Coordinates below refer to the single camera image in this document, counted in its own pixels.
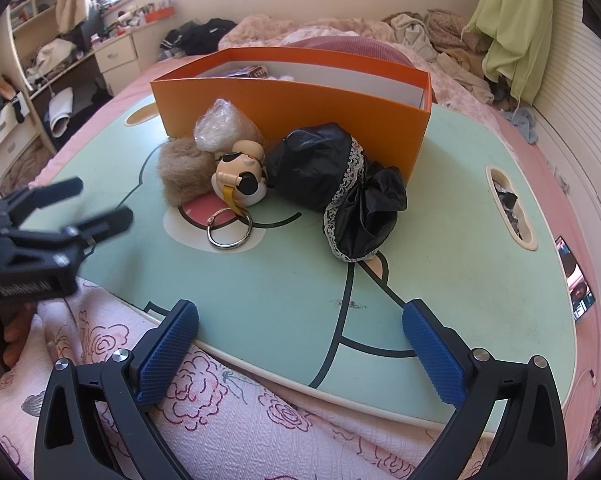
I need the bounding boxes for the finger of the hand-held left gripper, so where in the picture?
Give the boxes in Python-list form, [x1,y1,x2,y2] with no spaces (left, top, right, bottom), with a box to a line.
[4,177,84,229]
[55,207,134,252]

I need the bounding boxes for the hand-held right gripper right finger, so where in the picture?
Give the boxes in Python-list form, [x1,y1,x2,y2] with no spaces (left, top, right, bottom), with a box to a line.
[401,299,568,480]

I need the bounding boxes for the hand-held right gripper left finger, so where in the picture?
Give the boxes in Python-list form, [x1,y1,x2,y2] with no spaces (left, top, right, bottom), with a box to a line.
[33,299,201,480]

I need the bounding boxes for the beige furry scrunchie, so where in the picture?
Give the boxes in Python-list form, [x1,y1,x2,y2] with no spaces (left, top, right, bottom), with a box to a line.
[158,139,217,207]

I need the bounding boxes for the doll keychain with metal ring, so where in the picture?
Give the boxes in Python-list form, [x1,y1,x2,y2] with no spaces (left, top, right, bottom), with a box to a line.
[206,139,270,251]

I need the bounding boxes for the brown carton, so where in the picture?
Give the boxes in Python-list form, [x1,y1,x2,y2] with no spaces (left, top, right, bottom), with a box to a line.
[228,65,268,80]

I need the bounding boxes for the orange cardboard box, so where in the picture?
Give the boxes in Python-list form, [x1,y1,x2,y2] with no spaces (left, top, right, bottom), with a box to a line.
[150,47,433,186]

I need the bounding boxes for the green cartoon desktop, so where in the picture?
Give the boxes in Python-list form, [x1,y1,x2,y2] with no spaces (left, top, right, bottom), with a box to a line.
[23,87,601,433]

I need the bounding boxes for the person's left hand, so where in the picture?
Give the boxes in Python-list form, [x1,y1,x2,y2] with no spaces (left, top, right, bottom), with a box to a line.
[0,304,34,372]

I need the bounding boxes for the white boots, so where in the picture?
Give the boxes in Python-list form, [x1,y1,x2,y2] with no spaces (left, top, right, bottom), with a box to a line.
[48,87,76,138]

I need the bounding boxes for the pink floral quilt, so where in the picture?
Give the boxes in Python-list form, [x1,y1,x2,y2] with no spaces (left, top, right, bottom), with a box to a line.
[0,275,501,480]

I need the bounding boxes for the clear plastic wrapped packet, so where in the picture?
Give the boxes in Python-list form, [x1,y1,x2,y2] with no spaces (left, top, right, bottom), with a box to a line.
[193,99,267,153]

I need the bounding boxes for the white drawer cabinet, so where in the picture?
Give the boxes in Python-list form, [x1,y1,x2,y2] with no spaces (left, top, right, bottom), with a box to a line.
[93,30,154,96]

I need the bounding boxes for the smartphone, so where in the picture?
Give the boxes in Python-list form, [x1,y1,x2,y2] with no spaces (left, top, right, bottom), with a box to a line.
[554,235,595,322]

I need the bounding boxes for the white cluttered shelf unit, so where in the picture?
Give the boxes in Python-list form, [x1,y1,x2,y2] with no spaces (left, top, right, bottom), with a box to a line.
[0,0,106,186]

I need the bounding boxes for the black clothes heap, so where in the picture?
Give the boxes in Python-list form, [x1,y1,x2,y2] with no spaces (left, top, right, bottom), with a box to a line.
[159,18,238,58]

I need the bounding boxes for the black lace-trimmed cloth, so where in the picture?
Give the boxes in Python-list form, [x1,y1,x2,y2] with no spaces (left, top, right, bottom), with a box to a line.
[265,122,408,263]

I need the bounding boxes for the pink bed sheet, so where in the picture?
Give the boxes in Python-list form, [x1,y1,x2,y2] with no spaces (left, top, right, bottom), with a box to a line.
[30,60,601,461]

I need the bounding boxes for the pale pink printed comforter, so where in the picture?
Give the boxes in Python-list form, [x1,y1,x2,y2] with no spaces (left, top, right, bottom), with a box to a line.
[218,15,396,51]

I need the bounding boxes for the light blue cloth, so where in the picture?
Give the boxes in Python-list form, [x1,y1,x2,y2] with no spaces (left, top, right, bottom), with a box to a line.
[510,107,541,143]

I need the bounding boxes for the white louvered closet door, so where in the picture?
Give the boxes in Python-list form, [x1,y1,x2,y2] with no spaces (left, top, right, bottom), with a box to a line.
[530,0,601,211]

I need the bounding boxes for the pile of beige clothes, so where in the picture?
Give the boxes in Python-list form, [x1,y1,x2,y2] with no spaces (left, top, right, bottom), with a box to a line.
[383,8,496,106]

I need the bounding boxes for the light green hanging garment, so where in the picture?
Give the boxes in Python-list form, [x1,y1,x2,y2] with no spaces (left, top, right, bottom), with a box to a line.
[465,0,553,106]

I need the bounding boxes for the black hanging garment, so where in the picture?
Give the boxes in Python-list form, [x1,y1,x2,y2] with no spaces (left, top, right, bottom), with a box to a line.
[583,5,601,41]

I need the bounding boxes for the white cable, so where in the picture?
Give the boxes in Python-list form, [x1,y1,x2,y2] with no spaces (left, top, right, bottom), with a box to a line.
[570,369,597,402]

